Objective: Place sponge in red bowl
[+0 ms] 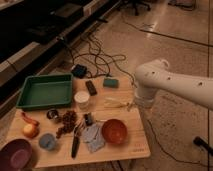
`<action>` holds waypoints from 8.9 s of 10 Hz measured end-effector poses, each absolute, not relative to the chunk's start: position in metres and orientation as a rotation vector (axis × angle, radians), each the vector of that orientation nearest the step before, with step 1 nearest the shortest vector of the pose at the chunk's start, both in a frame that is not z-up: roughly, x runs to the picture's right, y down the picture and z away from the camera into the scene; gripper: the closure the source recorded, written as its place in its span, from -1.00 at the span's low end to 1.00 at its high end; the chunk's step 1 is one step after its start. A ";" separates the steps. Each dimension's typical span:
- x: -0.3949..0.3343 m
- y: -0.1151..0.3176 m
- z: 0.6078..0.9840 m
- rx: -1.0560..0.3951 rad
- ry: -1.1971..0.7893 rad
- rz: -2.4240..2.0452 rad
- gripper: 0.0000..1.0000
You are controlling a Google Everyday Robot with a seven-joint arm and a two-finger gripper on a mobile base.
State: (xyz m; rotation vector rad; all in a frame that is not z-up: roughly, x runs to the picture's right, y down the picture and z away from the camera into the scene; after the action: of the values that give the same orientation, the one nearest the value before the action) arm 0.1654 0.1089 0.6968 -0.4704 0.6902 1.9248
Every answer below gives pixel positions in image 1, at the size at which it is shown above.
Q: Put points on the small metal cup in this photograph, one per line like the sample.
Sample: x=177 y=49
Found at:
x=53 y=115

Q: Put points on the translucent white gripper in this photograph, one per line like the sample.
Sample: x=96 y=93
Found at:
x=145 y=102

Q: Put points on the bunch of dark grapes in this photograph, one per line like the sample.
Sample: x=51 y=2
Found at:
x=68 y=123

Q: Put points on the black handled knife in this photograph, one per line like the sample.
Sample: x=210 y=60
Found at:
x=76 y=140

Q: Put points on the purple bowl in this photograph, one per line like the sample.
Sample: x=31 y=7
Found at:
x=15 y=155

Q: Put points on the small black clip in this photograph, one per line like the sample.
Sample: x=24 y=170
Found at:
x=88 y=119

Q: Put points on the black object on floor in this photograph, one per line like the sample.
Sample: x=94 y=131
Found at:
x=200 y=142

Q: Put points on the black power adapter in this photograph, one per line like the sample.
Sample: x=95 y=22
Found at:
x=79 y=71

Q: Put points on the white lidded cup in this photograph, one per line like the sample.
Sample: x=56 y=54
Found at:
x=82 y=99

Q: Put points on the green plastic tray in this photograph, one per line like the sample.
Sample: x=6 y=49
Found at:
x=45 y=92

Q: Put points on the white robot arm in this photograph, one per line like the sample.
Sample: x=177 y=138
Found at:
x=154 y=75

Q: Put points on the yellow onion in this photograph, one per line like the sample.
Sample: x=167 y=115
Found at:
x=30 y=130

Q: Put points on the blue small bowl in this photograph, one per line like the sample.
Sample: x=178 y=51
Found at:
x=47 y=141

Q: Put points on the red bowl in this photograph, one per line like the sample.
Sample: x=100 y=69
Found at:
x=114 y=131

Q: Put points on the grey blue cloth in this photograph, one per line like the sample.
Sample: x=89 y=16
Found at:
x=93 y=138

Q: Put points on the office chair base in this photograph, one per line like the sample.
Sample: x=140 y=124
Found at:
x=134 y=4

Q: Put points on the green sponge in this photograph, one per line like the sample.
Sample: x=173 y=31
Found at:
x=111 y=83

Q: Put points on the black remote control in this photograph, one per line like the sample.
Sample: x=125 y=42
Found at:
x=91 y=88

